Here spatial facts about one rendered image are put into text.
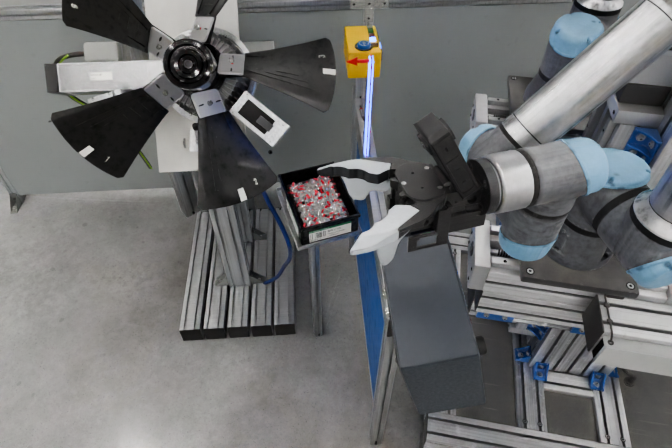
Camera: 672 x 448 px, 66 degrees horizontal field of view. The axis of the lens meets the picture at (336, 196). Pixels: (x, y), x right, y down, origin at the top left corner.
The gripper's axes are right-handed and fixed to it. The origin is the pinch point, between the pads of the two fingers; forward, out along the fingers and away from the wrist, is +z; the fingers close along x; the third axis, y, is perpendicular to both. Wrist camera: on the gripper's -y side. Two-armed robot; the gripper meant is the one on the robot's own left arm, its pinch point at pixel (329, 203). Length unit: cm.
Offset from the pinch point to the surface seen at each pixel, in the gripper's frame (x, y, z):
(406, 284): 3.4, 21.8, -11.9
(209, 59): 74, 13, 11
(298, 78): 71, 19, -9
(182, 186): 154, 105, 35
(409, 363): -8.1, 23.9, -8.0
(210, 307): 98, 127, 30
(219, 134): 69, 30, 12
